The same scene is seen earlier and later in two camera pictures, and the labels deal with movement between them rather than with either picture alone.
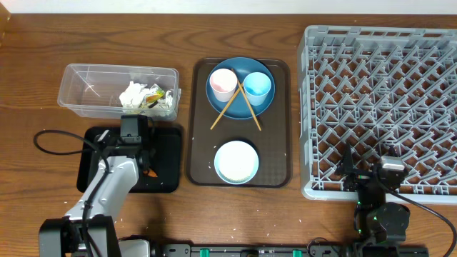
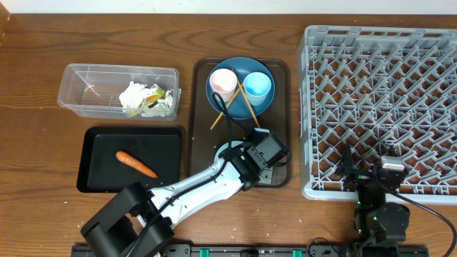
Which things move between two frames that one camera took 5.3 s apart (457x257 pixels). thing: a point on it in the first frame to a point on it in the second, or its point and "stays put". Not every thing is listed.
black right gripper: [358, 177] stays put
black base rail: [270, 250] stays put
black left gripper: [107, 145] to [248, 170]
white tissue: [133, 95] stays put
